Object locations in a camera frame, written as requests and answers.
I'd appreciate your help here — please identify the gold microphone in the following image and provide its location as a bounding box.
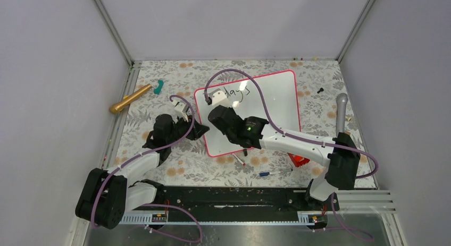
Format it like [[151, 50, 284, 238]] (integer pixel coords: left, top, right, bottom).
[[108, 84, 152, 114]]

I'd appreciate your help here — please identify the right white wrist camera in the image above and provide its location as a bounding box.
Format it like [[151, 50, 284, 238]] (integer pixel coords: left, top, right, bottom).
[[207, 89, 232, 108]]

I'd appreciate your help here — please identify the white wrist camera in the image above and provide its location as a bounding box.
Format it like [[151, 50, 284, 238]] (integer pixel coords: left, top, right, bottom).
[[171, 100, 190, 122], [207, 89, 232, 108]]

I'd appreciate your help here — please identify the blue cap marker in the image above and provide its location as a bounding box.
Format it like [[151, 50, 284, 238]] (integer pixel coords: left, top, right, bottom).
[[259, 168, 293, 177]]

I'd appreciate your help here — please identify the pink framed whiteboard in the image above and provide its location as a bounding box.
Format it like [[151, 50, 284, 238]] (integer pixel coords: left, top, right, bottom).
[[194, 70, 301, 157]]

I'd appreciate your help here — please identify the silver microphone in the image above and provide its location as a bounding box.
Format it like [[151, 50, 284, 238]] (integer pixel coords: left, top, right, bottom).
[[336, 93, 348, 134]]

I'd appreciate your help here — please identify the floral patterned mat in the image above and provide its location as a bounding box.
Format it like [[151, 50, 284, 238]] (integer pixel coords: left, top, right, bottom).
[[110, 61, 345, 188]]

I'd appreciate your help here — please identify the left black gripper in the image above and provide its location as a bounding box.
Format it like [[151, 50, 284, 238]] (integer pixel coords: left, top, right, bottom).
[[167, 112, 208, 145]]

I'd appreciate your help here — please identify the red plastic box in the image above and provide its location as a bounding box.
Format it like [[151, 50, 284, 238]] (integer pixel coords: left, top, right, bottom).
[[288, 153, 310, 167]]

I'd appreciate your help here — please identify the red cap marker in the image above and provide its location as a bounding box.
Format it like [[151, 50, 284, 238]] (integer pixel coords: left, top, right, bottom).
[[232, 153, 246, 166]]

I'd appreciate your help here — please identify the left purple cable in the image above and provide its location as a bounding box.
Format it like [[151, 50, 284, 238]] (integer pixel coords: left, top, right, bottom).
[[90, 95, 205, 243]]

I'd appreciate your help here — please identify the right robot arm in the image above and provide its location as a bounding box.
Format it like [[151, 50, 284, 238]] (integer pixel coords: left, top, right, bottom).
[[208, 105, 361, 210]]

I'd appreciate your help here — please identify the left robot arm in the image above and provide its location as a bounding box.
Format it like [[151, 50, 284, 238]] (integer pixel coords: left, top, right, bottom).
[[74, 114, 210, 229]]

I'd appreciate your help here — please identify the teal plastic piece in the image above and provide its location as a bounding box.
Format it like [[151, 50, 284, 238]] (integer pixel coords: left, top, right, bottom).
[[153, 80, 164, 95]]

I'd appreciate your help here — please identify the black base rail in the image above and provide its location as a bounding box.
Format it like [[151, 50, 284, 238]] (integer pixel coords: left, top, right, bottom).
[[136, 186, 340, 223]]

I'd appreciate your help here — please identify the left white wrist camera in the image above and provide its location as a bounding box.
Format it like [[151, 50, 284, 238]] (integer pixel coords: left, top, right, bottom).
[[171, 100, 190, 122]]

